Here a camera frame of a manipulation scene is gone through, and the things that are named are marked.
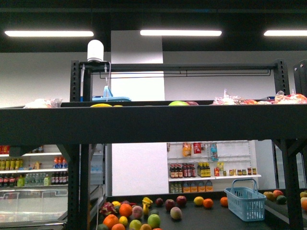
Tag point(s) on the green apple far shelf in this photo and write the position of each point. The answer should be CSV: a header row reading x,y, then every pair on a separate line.
x,y
154,221

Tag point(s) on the dark red apple far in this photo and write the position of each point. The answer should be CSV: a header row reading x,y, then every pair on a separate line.
x,y
181,201

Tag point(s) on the pink dragon fruit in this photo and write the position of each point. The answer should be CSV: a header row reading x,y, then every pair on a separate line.
x,y
107,208

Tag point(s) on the blue basket top shelf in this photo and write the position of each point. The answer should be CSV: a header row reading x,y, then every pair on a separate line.
x,y
109,97

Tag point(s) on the black metal shelf rack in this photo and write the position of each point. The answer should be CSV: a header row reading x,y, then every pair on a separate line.
x,y
76,126

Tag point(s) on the peach far shelf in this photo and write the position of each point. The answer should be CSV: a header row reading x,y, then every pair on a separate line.
x,y
176,213

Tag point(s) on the drinks shelf left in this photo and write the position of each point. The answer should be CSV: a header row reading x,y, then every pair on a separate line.
x,y
43,166

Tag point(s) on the white dome camera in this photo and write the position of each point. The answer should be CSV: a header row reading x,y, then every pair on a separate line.
x,y
95,51

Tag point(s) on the far light blue basket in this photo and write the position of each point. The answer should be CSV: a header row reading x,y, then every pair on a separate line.
x,y
246,203

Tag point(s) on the white goods shelf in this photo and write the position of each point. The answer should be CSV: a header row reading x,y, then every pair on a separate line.
x,y
210,166

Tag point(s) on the glass freezer chest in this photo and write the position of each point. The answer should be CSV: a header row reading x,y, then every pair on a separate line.
x,y
54,207

